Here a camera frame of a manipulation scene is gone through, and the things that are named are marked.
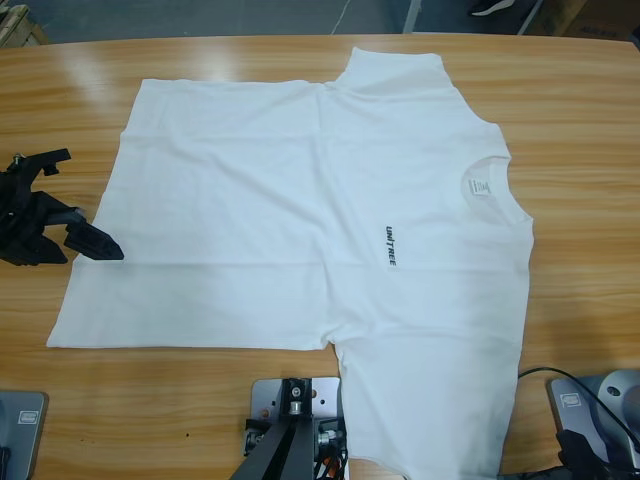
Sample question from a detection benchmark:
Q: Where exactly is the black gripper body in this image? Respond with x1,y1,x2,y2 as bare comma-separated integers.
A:
556,428,610,480
0,168,85,265

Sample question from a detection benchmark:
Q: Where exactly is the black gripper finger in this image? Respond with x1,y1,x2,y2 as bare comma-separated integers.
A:
29,237,70,266
64,218,125,262

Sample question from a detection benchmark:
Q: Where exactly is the white Unitree t-shirt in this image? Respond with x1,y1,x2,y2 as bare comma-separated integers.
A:
45,46,535,480

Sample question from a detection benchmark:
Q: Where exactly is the wooden pallet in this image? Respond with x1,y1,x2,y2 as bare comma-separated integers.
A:
0,0,50,49

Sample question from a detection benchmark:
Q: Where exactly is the white pole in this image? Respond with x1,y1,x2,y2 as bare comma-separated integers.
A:
401,0,426,34

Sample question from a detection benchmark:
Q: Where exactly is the brown cardboard box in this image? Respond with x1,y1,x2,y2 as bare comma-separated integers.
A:
519,0,591,37

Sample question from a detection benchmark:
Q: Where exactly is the dark printed box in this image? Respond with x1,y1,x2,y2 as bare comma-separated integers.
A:
564,0,640,42

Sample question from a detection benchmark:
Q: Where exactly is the black shoe white sole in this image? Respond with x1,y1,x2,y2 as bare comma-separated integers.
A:
468,0,507,18

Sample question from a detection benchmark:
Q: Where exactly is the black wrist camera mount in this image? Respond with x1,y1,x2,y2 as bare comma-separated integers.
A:
8,148,71,177

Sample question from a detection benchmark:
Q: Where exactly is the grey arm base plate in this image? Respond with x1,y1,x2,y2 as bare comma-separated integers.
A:
546,369,640,480
0,389,50,479

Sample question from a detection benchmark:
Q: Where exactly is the long black cable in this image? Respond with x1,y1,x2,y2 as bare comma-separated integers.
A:
517,367,630,437

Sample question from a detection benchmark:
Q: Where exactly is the black orange cable bundle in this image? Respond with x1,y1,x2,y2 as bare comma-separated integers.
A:
312,442,352,480

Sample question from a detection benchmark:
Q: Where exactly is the white mount block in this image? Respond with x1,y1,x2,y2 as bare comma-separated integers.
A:
249,377,349,451

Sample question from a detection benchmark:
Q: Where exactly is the dark camera post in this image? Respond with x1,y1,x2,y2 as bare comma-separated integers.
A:
234,377,321,480

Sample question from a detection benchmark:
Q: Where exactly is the thin white floor cable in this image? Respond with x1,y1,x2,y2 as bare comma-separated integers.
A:
331,0,353,36

